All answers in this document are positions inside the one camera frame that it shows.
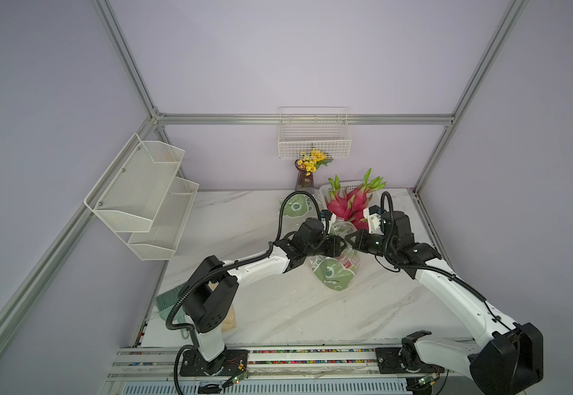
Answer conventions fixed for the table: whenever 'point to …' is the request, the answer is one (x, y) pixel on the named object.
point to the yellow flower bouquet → (311, 161)
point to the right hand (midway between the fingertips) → (347, 241)
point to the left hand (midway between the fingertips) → (342, 244)
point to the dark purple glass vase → (305, 178)
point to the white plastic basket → (347, 188)
